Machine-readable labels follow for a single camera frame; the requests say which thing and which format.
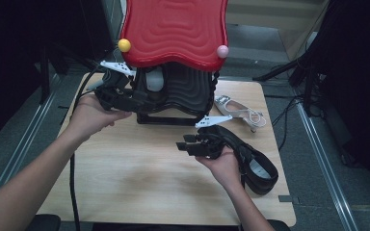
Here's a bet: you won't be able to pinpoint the metal floor rail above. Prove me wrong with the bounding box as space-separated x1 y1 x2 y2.
295 102 359 231
0 73 62 200

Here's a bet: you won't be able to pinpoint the white floor cable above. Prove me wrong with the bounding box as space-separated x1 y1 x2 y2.
107 47 120 65

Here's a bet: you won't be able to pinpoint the person's left hand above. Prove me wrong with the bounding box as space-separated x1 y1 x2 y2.
66 94 133 142

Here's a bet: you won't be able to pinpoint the black curtain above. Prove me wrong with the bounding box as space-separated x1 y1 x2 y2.
314 0 370 200
0 0 115 150

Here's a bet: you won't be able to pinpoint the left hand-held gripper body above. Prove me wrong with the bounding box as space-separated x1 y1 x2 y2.
93 60 143 114

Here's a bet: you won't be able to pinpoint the black metal stand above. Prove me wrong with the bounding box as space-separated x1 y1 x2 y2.
252 47 323 117
38 44 72 105

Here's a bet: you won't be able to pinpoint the red and black shoe rack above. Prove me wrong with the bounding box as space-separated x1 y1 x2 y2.
119 0 229 127

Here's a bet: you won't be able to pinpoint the left hand-held gripper cable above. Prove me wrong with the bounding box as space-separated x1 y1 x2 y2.
68 65 106 231

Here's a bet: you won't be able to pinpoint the pink ball knob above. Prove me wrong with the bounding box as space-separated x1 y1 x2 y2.
216 44 230 60

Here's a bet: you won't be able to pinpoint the person's dark clothing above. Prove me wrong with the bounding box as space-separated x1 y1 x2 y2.
25 214 62 231

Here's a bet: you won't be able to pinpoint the yellow ball knob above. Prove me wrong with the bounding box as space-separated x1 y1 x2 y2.
118 38 132 53

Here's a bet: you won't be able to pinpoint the person's right hand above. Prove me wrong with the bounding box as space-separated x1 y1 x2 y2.
195 147 244 191

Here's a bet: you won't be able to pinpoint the black floor cables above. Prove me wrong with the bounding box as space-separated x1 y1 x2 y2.
264 94 306 152

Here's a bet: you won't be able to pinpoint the white strappy sandal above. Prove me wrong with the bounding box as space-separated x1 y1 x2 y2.
214 94 268 133

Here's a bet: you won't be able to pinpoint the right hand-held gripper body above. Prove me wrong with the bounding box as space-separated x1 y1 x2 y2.
194 115 239 161

